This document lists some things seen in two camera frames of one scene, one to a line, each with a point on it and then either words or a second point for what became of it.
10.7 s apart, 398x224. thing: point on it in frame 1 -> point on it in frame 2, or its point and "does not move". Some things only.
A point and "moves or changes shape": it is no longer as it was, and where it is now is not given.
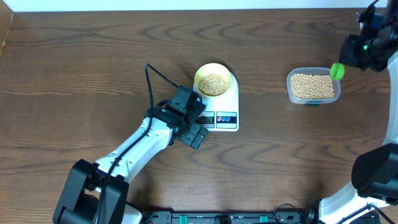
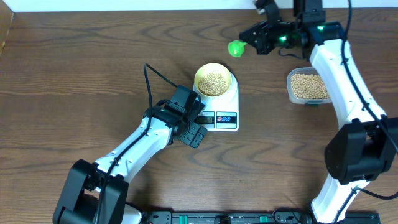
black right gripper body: (362, 53) -> (282, 35)
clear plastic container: (309, 86) does not move
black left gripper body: (189, 133) does not move
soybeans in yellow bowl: (212, 84) does not move
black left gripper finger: (199, 137) does not move
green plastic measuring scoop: (337, 71) moves or changes shape
